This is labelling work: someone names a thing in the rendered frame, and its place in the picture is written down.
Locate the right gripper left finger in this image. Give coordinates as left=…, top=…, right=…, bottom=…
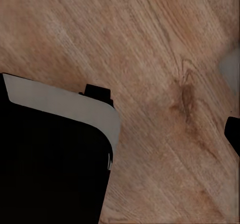
left=0, top=117, right=26, bottom=177

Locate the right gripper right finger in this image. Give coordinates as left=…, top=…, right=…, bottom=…
left=224, top=116, right=240, bottom=157

